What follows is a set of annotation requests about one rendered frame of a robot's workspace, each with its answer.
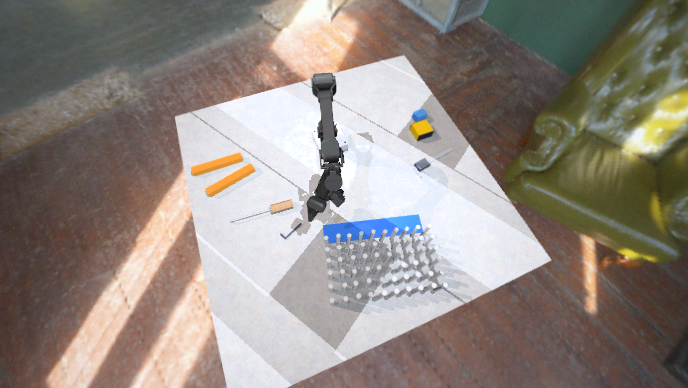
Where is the orange flat bar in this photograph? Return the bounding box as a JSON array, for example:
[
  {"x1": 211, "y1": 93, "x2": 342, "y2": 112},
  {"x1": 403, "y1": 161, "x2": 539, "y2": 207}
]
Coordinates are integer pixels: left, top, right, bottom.
[
  {"x1": 191, "y1": 152, "x2": 244, "y2": 176},
  {"x1": 205, "y1": 163, "x2": 255, "y2": 197}
]

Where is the small blue block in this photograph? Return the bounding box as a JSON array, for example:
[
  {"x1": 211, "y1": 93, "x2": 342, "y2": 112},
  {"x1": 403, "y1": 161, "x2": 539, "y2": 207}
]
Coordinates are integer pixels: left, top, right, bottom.
[{"x1": 412, "y1": 109, "x2": 427, "y2": 122}]

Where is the yellow block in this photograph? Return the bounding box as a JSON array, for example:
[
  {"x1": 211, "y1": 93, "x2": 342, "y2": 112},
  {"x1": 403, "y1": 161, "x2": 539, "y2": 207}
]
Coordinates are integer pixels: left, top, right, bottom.
[{"x1": 410, "y1": 119, "x2": 433, "y2": 141}]

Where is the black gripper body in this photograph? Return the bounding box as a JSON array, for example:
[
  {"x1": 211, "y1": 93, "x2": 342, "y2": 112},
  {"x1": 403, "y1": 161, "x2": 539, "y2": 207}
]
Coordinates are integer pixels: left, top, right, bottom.
[{"x1": 306, "y1": 176, "x2": 330, "y2": 212}]

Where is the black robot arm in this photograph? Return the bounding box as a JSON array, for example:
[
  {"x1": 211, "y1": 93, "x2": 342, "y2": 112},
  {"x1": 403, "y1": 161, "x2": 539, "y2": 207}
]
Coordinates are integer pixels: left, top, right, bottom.
[{"x1": 311, "y1": 72, "x2": 345, "y2": 208}]

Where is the blue taped strip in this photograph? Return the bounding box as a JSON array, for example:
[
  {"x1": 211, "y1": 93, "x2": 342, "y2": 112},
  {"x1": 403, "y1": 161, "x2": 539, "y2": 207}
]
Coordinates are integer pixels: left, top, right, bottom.
[{"x1": 323, "y1": 215, "x2": 423, "y2": 243}]

